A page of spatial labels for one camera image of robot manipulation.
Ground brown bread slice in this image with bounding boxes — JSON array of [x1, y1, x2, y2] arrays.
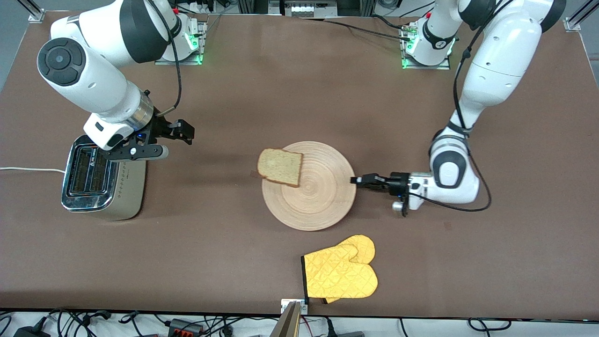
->
[[257, 148, 304, 188]]

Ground small metal edge bracket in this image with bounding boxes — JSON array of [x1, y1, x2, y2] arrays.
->
[[281, 299, 308, 315]]

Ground grey electrical box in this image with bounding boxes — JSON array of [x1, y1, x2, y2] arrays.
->
[[269, 0, 337, 18]]

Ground metal table corner bracket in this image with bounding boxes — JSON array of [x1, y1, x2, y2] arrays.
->
[[564, 0, 599, 32], [27, 0, 46, 23]]

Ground looped black floor cable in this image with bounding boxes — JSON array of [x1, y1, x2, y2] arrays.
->
[[468, 317, 511, 334]]

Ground round wooden plate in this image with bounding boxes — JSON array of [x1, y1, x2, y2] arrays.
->
[[261, 141, 356, 232]]

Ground yellow quilted oven mitt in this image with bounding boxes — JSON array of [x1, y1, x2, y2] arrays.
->
[[301, 234, 379, 304]]

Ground black power adapter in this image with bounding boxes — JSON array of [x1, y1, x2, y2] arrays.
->
[[13, 326, 52, 337]]

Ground thick corrugated black cable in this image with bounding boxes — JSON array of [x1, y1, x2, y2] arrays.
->
[[372, 14, 410, 31]]

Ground long thin black cable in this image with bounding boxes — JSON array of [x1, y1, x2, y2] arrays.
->
[[323, 19, 412, 42]]

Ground chrome two-slot toaster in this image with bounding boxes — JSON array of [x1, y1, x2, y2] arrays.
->
[[61, 135, 147, 221]]

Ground black device red connectors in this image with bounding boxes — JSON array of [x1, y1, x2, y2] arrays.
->
[[168, 318, 204, 337]]

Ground white toaster power cord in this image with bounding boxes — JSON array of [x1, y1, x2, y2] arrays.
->
[[0, 166, 66, 174]]

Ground white power strip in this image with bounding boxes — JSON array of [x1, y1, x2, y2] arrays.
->
[[186, 0, 216, 15]]

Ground tan angled beam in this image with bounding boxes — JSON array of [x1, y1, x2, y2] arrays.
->
[[269, 301, 302, 337]]

